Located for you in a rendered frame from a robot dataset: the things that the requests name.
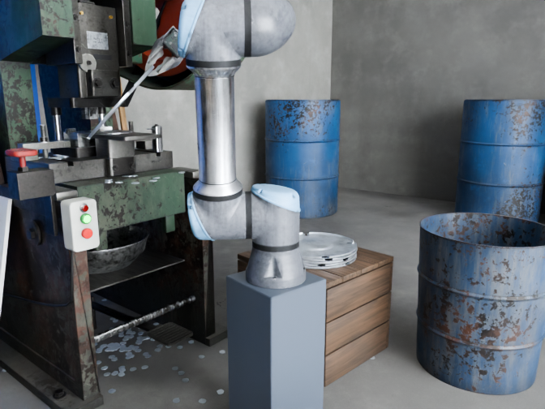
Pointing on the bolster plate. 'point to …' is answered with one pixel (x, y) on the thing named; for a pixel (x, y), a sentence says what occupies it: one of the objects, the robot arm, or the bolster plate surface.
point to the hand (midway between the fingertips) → (149, 71)
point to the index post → (157, 139)
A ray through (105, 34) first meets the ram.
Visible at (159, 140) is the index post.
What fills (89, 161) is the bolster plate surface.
